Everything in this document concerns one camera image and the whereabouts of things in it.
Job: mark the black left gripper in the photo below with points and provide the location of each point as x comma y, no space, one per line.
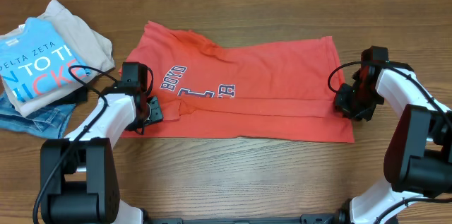
157,114

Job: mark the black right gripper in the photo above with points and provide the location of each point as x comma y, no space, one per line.
341,106

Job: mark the red printed t-shirt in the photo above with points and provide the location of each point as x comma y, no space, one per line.
279,90

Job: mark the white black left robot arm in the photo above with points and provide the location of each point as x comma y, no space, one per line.
78,178

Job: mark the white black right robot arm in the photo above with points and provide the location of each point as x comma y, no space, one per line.
417,162

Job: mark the black folded garment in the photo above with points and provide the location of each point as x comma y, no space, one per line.
78,96

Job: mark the beige folded garment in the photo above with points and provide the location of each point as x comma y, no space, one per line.
93,48

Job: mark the folded blue jeans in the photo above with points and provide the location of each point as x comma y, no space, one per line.
49,122

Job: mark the light blue folded t-shirt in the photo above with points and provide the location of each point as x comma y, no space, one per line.
38,61

